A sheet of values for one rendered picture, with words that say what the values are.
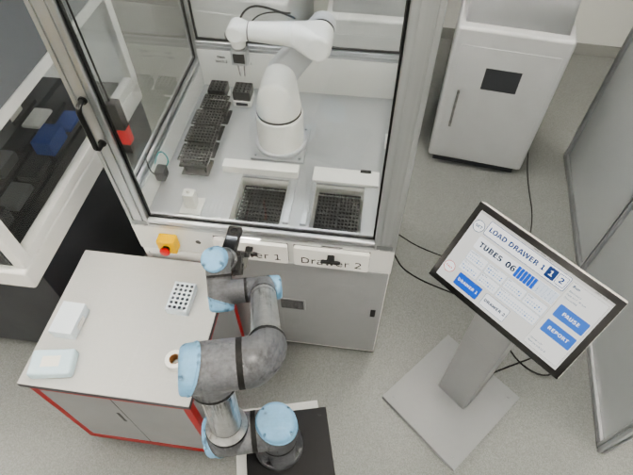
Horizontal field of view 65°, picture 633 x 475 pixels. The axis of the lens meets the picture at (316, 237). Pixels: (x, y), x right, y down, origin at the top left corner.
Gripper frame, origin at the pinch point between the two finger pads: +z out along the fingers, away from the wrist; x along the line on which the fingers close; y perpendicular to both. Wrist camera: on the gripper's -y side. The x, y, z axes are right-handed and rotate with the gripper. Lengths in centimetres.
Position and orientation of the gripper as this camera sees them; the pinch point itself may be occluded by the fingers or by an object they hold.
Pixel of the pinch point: (240, 253)
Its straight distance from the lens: 178.9
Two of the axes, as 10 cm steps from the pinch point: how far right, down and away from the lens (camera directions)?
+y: -1.1, 9.9, -0.3
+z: 0.8, 0.4, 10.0
